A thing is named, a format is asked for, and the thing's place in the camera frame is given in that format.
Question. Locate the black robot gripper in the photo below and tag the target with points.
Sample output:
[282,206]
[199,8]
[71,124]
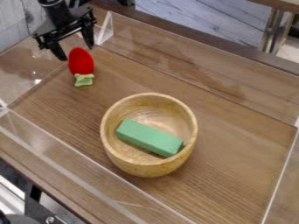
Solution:
[63,22]

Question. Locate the red plush strawberry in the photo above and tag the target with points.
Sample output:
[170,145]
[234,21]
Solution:
[82,67]

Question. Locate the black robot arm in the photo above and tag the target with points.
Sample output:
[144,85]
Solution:
[64,21]

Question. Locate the wooden bowl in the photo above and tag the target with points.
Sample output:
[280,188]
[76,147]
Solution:
[158,111]

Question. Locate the green rectangular block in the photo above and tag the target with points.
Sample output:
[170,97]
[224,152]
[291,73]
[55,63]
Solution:
[148,138]

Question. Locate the wooden background furniture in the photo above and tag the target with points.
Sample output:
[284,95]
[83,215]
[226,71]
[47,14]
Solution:
[283,11]

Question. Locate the clear acrylic corner bracket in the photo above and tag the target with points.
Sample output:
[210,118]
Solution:
[106,30]

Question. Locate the black table leg frame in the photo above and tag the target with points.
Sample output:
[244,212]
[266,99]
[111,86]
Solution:
[21,208]

